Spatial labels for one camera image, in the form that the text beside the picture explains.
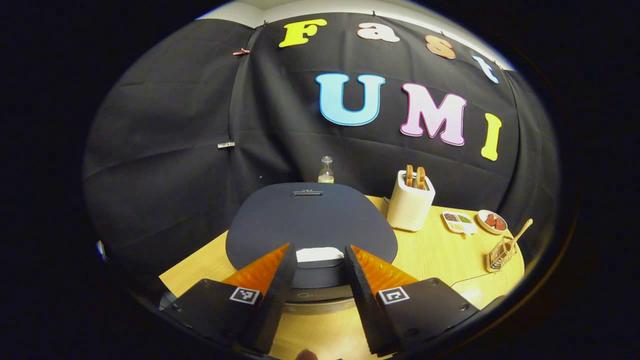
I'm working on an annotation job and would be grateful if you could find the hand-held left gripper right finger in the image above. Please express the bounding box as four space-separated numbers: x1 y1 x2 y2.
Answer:
342 244 480 357

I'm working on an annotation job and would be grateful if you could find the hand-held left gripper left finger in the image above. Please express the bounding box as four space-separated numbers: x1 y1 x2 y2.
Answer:
162 242 299 355

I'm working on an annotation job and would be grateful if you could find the dark blue rice cooker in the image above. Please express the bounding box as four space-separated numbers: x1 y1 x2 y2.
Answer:
224 182 400 316

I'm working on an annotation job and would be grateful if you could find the wooden spoon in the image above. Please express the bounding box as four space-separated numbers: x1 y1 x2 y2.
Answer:
502 218 534 259

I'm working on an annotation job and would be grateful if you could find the white toaster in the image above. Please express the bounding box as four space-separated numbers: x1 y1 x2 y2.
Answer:
386 169 436 233

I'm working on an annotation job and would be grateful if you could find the white divided dish with beans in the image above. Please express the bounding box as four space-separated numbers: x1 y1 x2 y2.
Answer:
441 210 479 236

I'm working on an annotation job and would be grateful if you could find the small glass bottle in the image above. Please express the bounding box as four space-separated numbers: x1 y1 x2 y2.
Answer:
317 155 335 184

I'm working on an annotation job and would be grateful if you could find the white round plate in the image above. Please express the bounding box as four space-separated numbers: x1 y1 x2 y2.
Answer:
476 209 509 236

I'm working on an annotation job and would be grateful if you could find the black backdrop cloth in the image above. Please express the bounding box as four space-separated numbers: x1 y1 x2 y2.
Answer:
82 12 560 297

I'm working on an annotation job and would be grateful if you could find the black power cable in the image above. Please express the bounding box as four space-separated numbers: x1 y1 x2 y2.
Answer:
449 272 489 289

